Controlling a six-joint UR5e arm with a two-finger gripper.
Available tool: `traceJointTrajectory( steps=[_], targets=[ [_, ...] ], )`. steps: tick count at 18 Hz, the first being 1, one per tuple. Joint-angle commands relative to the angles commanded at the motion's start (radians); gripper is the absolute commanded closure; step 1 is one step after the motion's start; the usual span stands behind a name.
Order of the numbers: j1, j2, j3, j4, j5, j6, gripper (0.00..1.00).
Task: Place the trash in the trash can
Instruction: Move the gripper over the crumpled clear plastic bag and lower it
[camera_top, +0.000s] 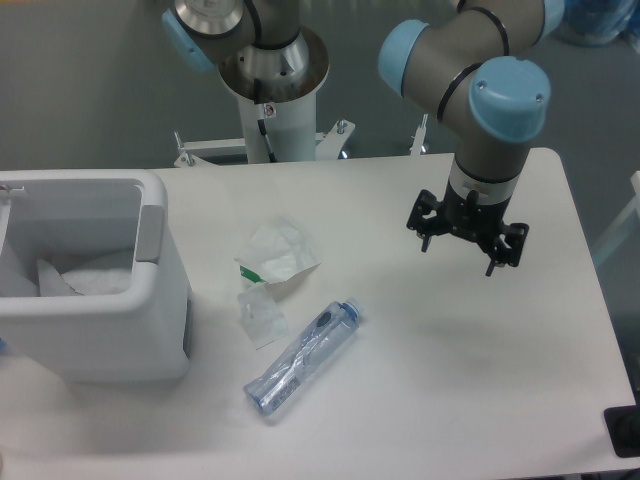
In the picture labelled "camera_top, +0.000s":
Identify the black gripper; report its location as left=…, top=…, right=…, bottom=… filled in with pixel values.
left=406, top=181, right=529, bottom=277

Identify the clear plastic water bottle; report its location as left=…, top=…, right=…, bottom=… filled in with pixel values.
left=243, top=297, right=363, bottom=417

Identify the white paper wrapper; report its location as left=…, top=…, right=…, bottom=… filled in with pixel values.
left=234, top=216, right=321, bottom=290

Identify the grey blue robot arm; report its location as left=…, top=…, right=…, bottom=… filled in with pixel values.
left=162, top=1, right=564, bottom=268

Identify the white trash can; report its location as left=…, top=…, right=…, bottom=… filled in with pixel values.
left=1, top=170, right=191, bottom=382

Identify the black device at table edge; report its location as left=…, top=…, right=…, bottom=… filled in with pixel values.
left=604, top=405, right=639, bottom=458

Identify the blue plastic bag on floor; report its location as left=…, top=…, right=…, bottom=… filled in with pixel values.
left=556, top=0, right=639, bottom=47

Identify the white frame at right edge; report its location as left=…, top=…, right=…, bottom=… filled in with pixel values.
left=592, top=171, right=639, bottom=268

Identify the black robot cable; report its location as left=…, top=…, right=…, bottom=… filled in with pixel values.
left=252, top=77, right=278, bottom=164

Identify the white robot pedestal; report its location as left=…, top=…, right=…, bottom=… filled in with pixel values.
left=219, top=26, right=329, bottom=164

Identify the white metal base frame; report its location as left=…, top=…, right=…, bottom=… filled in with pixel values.
left=174, top=114, right=429, bottom=168

